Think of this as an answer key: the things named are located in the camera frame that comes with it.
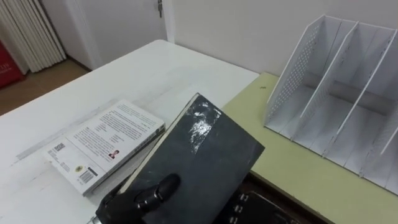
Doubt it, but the black hardcover book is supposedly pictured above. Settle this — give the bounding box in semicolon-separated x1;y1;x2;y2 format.
119;92;266;224

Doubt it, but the white door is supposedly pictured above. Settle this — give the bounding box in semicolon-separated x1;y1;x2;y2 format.
66;0;169;70

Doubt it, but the white standing desk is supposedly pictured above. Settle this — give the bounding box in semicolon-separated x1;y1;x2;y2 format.
0;39;261;224

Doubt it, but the white file organizer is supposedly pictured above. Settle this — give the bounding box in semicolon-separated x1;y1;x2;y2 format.
263;13;398;197

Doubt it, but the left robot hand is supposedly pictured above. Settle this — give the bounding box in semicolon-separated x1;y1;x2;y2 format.
95;172;182;224

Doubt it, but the yellow-green desk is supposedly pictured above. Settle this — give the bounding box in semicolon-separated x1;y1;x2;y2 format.
221;72;398;224

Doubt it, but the red box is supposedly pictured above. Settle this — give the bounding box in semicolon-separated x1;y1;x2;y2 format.
0;39;26;90

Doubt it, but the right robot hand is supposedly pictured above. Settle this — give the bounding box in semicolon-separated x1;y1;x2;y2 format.
213;190;301;224

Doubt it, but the white paperback book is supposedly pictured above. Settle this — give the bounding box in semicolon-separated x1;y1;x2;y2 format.
42;99;166;197

